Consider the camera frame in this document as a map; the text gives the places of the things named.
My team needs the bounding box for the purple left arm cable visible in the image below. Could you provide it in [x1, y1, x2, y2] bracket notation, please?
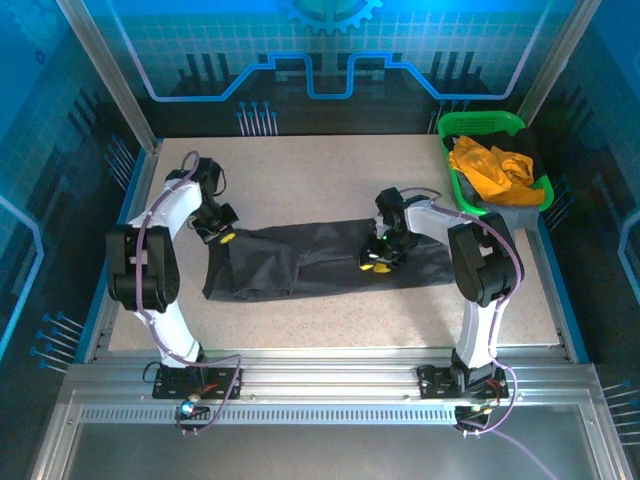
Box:
[133, 149, 244, 437]

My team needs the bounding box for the aluminium frame post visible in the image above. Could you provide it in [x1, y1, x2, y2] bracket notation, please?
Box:
[514, 0, 604, 132]
[53, 0, 164, 154]

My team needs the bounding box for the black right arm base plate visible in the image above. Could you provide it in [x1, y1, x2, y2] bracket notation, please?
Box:
[416, 363, 511, 401]

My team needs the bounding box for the slotted grey cable duct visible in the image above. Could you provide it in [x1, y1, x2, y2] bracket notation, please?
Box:
[78, 403, 501, 427]

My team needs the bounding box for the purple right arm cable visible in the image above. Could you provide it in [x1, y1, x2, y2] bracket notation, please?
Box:
[399, 186, 559, 480]

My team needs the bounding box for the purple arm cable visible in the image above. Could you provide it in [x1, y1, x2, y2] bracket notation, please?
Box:
[399, 186, 559, 480]
[133, 149, 244, 437]

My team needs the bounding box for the green plastic basket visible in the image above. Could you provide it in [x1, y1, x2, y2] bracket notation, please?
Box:
[436, 110, 556, 217]

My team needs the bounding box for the orange t-shirt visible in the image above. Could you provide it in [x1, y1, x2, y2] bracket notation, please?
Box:
[448, 134, 547, 208]

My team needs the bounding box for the dark grey t-shirt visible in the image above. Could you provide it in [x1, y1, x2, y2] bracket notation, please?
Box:
[201, 216, 457, 303]

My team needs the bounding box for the light grey t-shirt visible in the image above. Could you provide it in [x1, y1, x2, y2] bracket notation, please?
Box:
[458, 174, 542, 232]

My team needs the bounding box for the aluminium frame rail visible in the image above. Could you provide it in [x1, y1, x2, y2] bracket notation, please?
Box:
[28, 344, 632, 480]

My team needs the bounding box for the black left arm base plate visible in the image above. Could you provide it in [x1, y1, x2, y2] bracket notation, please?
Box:
[151, 363, 244, 401]

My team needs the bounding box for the black t-shirt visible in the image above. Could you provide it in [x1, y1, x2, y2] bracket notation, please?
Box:
[487, 127, 545, 177]

